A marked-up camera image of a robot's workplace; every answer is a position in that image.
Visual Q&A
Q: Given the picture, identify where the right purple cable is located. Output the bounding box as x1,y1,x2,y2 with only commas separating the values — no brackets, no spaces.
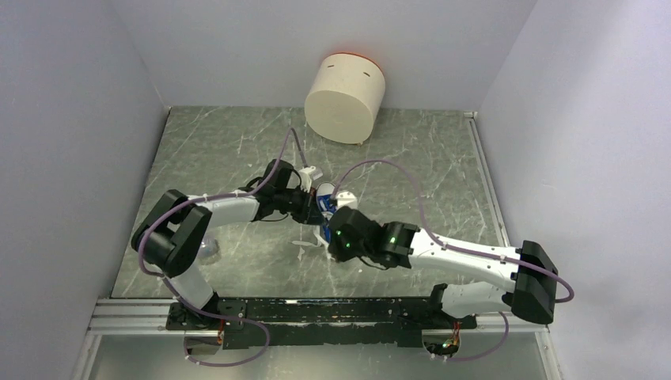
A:
330,159,575,363

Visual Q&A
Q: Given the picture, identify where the cream cylindrical container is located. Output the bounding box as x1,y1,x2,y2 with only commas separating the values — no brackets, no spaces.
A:
304,51,386,145

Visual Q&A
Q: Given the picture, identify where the white shoelace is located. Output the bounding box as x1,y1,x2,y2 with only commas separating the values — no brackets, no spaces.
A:
291,211,333,251

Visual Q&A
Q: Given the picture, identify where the blue canvas sneaker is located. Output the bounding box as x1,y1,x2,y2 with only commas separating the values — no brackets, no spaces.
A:
316,182,336,245

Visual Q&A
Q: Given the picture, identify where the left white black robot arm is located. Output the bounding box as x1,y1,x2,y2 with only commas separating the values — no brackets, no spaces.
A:
131,160,323,329

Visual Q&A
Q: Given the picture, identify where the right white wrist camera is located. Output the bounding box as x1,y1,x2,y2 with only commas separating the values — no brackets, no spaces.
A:
330,191,358,211

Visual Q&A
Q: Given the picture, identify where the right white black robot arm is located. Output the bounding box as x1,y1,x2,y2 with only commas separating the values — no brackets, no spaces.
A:
328,207,559,328

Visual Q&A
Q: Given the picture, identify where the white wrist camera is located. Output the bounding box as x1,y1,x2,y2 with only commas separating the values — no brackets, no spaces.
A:
330,191,358,211
298,165,323,192

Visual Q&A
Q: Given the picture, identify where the purple cable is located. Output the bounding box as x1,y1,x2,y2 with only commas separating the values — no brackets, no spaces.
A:
330,159,575,363
137,127,310,367

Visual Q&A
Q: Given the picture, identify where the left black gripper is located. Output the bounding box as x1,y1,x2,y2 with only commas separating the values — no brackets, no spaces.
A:
273,184,326,226

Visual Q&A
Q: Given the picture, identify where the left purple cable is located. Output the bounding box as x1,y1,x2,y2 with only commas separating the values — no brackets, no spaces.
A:
137,127,310,367

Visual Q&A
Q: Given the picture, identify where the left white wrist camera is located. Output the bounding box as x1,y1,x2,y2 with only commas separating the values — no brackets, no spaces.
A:
298,165,323,192

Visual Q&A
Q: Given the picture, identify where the aluminium frame rail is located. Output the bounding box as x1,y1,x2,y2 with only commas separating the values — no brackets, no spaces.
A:
89,106,559,379

